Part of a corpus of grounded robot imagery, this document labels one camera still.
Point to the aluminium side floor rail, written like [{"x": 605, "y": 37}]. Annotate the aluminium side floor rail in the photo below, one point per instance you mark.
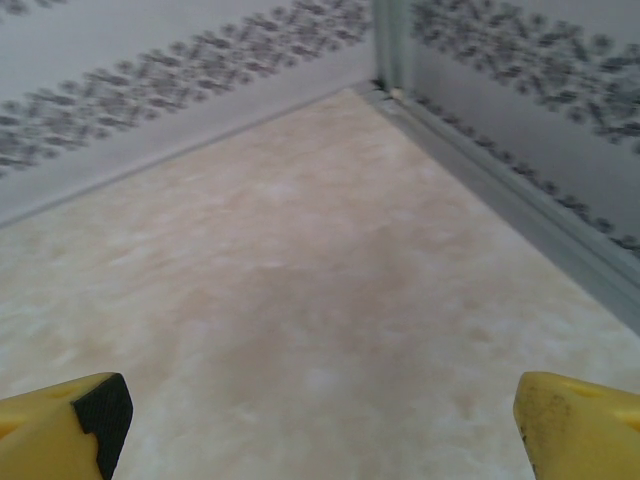
[{"x": 500, "y": 200}]

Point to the thin aluminium wall base strip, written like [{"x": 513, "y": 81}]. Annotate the thin aluminium wall base strip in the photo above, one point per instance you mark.
[{"x": 200, "y": 148}]

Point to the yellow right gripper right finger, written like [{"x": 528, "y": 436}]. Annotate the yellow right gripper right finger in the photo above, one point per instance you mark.
[{"x": 585, "y": 430}]

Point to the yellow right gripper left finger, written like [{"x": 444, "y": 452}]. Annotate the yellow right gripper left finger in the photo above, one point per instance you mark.
[{"x": 45, "y": 435}]

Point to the aluminium frame post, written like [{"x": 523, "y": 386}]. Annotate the aluminium frame post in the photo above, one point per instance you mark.
[{"x": 392, "y": 45}]

